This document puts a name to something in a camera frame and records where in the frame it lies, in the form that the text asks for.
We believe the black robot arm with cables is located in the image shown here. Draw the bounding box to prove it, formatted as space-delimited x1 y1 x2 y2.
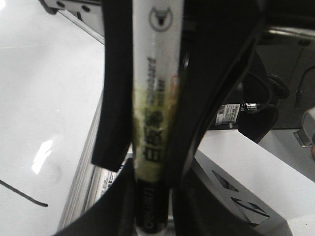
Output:
182 0 315 145

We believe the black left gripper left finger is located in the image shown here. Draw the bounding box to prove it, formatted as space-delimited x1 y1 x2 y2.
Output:
58 158 135 236

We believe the white whiteboard with aluminium frame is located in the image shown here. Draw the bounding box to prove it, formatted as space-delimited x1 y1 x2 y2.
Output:
0 0 117 236

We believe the grey metal bracket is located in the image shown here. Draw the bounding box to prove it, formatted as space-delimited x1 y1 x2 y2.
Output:
39 0 104 35

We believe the grey robot base with logo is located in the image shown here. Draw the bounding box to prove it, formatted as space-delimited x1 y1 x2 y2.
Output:
192 130 315 236

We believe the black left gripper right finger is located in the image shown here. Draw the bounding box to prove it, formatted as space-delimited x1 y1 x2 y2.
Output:
172 160 293 236

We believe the white black whiteboard marker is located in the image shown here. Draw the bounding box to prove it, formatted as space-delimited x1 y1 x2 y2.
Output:
132 0 184 236

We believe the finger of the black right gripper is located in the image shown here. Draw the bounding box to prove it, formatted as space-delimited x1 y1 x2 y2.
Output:
165 0 265 188
92 0 133 172

